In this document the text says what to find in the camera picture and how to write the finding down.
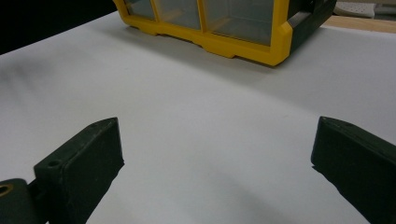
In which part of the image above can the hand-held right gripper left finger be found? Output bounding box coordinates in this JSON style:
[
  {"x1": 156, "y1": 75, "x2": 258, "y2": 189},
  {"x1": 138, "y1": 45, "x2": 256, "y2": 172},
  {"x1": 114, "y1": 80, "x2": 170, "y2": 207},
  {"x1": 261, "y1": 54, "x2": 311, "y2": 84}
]
[{"x1": 33, "y1": 117, "x2": 125, "y2": 224}]

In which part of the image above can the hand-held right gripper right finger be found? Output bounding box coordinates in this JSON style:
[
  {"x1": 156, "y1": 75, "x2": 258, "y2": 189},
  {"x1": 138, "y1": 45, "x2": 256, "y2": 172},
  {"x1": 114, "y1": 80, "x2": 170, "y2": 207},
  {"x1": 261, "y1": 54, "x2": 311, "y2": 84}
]
[{"x1": 310, "y1": 116, "x2": 396, "y2": 224}]

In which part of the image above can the yellow black drawer organizer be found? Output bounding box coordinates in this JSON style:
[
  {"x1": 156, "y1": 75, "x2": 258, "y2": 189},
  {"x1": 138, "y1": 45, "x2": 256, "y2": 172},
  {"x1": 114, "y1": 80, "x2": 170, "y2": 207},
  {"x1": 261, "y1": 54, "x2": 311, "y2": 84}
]
[{"x1": 113, "y1": 0, "x2": 338, "y2": 67}]

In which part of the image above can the white table mat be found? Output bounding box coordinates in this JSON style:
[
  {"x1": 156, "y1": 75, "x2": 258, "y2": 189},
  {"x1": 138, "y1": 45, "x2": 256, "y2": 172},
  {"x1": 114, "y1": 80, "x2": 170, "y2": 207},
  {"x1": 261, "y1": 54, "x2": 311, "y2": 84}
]
[{"x1": 0, "y1": 10, "x2": 396, "y2": 224}]

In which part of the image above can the wooden table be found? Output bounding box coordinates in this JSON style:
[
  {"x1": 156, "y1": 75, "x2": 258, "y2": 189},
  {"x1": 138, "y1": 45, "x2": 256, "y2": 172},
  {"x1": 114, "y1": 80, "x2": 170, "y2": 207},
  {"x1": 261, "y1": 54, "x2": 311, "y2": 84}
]
[{"x1": 321, "y1": 14, "x2": 396, "y2": 35}]

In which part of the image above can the grid of clear plastic drawers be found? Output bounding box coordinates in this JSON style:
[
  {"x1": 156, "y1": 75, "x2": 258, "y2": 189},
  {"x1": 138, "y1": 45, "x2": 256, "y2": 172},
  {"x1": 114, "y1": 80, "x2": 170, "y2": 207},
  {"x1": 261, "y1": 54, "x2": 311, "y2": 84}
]
[{"x1": 124, "y1": 0, "x2": 276, "y2": 47}]

